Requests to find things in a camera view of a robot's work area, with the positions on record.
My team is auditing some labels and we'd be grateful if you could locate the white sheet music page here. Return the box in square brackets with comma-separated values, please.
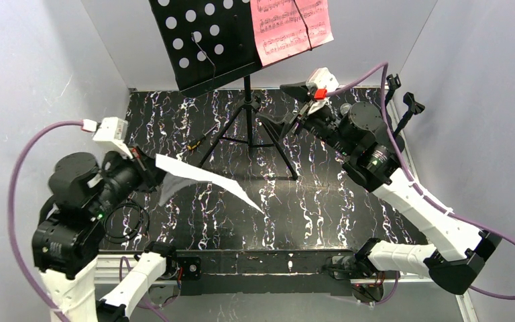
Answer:
[155, 154, 263, 213]

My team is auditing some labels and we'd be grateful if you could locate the black round-base mic stand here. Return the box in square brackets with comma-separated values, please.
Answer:
[393, 92, 426, 145]
[384, 73, 402, 117]

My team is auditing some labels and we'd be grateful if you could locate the purple glitter microphone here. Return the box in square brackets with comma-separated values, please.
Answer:
[339, 103, 351, 117]

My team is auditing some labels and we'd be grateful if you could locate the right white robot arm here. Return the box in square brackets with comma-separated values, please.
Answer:
[258, 83, 501, 294]

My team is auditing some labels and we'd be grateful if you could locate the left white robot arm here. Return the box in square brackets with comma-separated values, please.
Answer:
[32, 148, 176, 321]

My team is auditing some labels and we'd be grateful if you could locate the pink sheet music page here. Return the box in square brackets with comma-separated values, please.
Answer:
[249, 0, 334, 67]

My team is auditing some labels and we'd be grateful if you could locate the black tripod music stand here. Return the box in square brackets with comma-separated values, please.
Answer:
[149, 1, 298, 180]

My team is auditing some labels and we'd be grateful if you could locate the black coiled audio cable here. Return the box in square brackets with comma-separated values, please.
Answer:
[101, 113, 223, 246]

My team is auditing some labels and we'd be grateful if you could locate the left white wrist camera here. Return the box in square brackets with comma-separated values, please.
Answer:
[92, 117, 133, 159]

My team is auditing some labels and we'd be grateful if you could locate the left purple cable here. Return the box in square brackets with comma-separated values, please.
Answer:
[7, 119, 170, 322]

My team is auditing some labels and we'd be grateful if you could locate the purple cable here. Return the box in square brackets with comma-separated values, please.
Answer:
[7, 119, 170, 322]
[324, 62, 515, 301]

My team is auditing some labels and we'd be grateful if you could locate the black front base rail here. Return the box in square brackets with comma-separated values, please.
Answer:
[150, 248, 387, 298]

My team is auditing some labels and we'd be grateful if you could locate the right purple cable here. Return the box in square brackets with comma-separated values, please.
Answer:
[324, 62, 515, 301]

